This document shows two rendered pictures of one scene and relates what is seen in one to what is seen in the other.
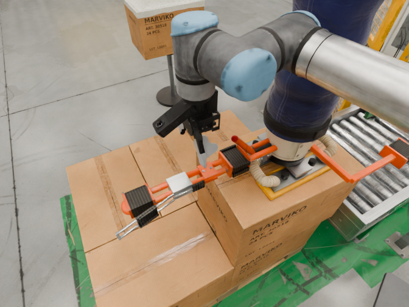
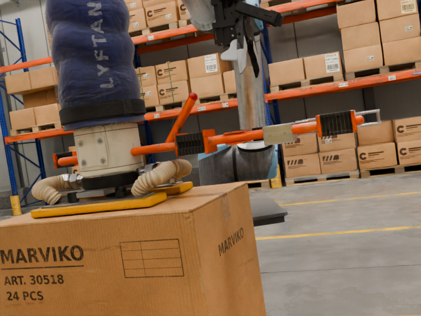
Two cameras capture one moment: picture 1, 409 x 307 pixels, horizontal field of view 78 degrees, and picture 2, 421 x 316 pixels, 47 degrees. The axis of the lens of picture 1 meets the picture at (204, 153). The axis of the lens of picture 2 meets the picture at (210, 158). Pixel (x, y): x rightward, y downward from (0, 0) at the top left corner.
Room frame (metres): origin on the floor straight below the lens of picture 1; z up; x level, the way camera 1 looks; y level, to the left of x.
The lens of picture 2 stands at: (1.40, 0.83, 1.10)
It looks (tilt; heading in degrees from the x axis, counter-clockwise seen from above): 3 degrees down; 227
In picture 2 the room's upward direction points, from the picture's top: 8 degrees counter-clockwise
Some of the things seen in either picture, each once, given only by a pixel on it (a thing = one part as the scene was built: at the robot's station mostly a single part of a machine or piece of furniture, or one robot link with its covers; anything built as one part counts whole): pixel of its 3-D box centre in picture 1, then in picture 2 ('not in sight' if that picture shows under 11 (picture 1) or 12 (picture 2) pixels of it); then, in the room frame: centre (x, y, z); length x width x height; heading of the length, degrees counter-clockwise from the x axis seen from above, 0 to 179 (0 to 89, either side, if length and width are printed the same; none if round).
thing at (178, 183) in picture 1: (179, 185); (279, 133); (0.48, 0.08, 1.07); 0.07 x 0.07 x 0.04; 29
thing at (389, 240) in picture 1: (400, 243); not in sight; (0.71, -1.38, 0.01); 0.15 x 0.15 x 0.03; 28
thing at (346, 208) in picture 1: (314, 176); not in sight; (0.88, -0.64, 0.58); 0.70 x 0.03 x 0.06; 28
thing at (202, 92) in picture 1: (195, 83); not in sight; (0.51, 0.02, 1.44); 0.10 x 0.09 x 0.05; 27
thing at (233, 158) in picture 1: (234, 160); (195, 143); (0.58, -0.11, 1.08); 0.10 x 0.08 x 0.06; 29
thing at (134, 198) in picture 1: (139, 200); (337, 123); (0.42, 0.20, 1.08); 0.08 x 0.07 x 0.05; 119
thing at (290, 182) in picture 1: (297, 170); (132, 187); (0.62, -0.37, 0.97); 0.34 x 0.10 x 0.05; 119
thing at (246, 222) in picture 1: (269, 187); (132, 274); (0.70, -0.32, 0.74); 0.60 x 0.40 x 0.40; 116
